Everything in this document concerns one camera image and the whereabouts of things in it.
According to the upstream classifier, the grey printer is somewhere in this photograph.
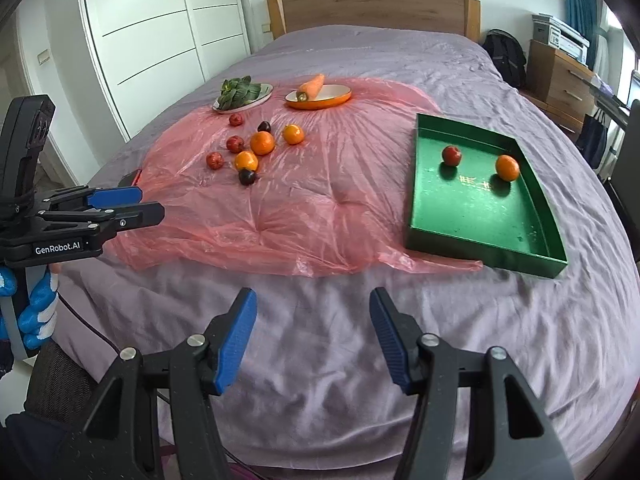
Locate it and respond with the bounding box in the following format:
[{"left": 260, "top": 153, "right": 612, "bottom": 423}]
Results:
[{"left": 531, "top": 15, "right": 591, "bottom": 63}]

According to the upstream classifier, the teal curtain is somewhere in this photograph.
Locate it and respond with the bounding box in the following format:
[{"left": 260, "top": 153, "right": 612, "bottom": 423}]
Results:
[{"left": 564, "top": 0, "right": 608, "bottom": 68}]

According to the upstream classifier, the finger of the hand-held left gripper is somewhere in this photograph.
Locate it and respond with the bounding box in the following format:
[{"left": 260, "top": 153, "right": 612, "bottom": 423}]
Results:
[
  {"left": 37, "top": 201, "right": 166, "bottom": 235},
  {"left": 42, "top": 185, "right": 144, "bottom": 211}
]

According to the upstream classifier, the pink plastic sheet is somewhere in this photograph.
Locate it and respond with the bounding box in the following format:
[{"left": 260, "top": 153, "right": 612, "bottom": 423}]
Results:
[{"left": 102, "top": 77, "right": 483, "bottom": 278}]

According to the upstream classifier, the window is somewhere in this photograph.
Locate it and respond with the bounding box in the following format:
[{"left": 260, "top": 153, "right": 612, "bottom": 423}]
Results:
[{"left": 597, "top": 0, "right": 640, "bottom": 86}]

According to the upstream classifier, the grey office chair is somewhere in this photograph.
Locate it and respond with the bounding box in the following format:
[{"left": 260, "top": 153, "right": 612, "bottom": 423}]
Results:
[{"left": 602, "top": 100, "right": 640, "bottom": 261}]

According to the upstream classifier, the glass desk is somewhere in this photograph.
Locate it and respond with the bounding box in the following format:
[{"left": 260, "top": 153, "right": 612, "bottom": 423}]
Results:
[{"left": 592, "top": 72, "right": 636, "bottom": 126}]

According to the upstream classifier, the green tray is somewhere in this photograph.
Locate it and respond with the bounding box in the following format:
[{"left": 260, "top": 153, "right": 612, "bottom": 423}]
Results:
[{"left": 404, "top": 113, "right": 569, "bottom": 279}]

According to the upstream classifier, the wooden headboard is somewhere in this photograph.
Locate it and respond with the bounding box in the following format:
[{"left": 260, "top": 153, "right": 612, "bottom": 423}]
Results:
[{"left": 266, "top": 0, "right": 482, "bottom": 43}]

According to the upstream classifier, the white wardrobe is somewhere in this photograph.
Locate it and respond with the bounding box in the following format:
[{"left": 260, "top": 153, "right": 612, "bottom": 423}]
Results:
[{"left": 80, "top": 0, "right": 253, "bottom": 141}]

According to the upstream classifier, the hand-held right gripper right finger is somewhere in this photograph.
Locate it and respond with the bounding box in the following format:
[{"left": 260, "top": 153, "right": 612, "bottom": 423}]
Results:
[{"left": 369, "top": 287, "right": 576, "bottom": 480}]

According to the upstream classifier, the black backpack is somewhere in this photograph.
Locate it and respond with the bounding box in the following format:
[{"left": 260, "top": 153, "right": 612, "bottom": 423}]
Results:
[{"left": 482, "top": 28, "right": 528, "bottom": 91}]

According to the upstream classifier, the person's left hand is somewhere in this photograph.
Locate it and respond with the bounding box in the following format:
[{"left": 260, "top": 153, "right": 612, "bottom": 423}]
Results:
[{"left": 0, "top": 262, "right": 60, "bottom": 351}]

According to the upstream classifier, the wooden dresser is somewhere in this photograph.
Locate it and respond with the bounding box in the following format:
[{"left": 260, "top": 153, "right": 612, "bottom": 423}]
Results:
[{"left": 525, "top": 40, "right": 598, "bottom": 133}]

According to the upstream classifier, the green bok choy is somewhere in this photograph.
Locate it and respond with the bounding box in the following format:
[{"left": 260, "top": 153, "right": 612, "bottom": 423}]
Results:
[{"left": 218, "top": 76, "right": 262, "bottom": 110}]

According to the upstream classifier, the white plate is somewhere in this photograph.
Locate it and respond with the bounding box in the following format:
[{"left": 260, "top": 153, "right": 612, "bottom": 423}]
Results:
[{"left": 212, "top": 83, "right": 274, "bottom": 113}]

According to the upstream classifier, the black bag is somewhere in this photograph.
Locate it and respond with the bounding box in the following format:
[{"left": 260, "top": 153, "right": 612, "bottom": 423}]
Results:
[{"left": 580, "top": 110, "right": 613, "bottom": 168}]

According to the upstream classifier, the black cable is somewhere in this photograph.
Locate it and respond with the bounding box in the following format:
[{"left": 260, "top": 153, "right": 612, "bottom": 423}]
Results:
[{"left": 57, "top": 302, "right": 126, "bottom": 356}]

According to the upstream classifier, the carrot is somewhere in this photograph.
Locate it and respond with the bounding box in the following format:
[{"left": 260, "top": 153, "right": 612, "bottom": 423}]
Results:
[{"left": 296, "top": 74, "right": 326, "bottom": 102}]

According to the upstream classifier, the orange oval dish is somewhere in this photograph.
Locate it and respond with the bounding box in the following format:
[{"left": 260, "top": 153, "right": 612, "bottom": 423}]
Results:
[{"left": 285, "top": 84, "right": 353, "bottom": 111}]

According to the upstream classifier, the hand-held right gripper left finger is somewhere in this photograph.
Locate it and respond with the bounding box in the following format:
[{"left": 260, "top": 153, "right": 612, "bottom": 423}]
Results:
[{"left": 59, "top": 287, "right": 258, "bottom": 480}]

